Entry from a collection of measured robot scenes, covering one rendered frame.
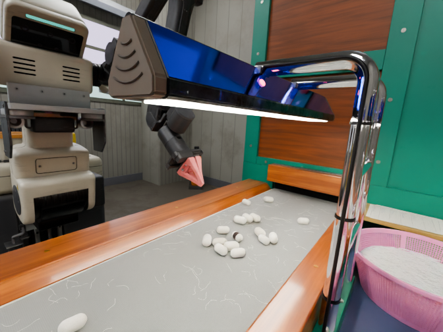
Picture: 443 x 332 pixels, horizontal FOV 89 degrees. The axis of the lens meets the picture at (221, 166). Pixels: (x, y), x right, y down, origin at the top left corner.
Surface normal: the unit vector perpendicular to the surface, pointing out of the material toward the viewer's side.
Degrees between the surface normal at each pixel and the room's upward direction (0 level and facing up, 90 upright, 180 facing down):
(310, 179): 90
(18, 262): 0
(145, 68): 90
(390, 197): 90
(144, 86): 90
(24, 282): 45
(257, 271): 0
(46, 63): 98
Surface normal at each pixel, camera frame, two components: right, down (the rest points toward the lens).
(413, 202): -0.63, 0.12
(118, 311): 0.05, -0.98
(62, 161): 0.76, 0.30
